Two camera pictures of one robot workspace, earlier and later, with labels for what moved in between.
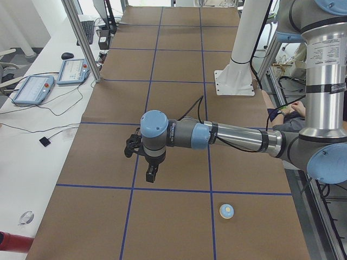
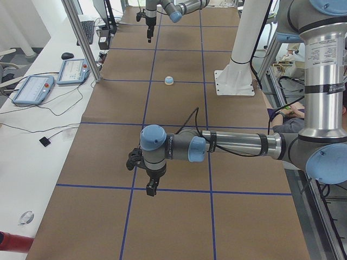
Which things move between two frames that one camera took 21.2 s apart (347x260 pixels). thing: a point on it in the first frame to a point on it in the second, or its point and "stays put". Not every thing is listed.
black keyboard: (88, 27) stays put
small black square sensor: (44, 141) stays put
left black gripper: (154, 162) to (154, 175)
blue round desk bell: (226, 211) to (168, 80)
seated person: (288, 118) stays put
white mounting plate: (235, 78) stays put
